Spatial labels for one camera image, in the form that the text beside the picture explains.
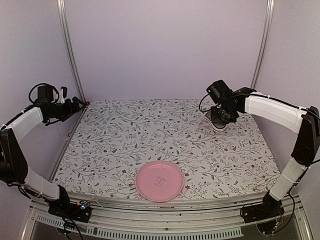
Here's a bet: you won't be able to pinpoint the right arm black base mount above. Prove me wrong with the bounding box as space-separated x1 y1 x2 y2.
240 197 285 223

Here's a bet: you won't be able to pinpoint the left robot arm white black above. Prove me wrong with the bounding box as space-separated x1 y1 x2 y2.
0 83 87 217

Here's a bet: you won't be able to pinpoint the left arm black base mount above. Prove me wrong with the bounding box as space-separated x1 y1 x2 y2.
47 201 93 223

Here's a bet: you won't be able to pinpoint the grey canvas sneaker white laces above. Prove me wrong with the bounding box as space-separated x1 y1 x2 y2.
204 112 226 132

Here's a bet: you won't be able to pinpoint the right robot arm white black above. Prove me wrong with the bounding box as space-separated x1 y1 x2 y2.
206 79 320 218

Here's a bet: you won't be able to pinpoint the aluminium frame post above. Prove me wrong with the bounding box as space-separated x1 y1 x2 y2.
56 0 87 102
250 0 275 89

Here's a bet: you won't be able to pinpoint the right aluminium frame post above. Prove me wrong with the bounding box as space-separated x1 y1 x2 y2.
250 0 275 89

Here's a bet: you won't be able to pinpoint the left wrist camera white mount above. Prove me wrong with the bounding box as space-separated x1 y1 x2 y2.
57 86 68 104

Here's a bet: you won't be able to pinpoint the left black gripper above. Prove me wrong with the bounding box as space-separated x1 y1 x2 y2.
49 96 86 122

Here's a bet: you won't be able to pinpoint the front aluminium rail frame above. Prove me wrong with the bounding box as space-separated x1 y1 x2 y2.
21 193 315 240

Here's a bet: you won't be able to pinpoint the left aluminium frame post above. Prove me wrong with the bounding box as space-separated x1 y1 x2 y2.
56 0 87 102

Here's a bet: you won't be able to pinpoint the pink round plate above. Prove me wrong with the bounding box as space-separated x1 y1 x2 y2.
135 161 184 203

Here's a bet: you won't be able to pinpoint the floral patterned table mat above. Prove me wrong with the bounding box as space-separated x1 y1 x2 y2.
53 99 280 200

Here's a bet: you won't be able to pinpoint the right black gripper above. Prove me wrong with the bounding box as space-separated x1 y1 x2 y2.
210 103 236 124

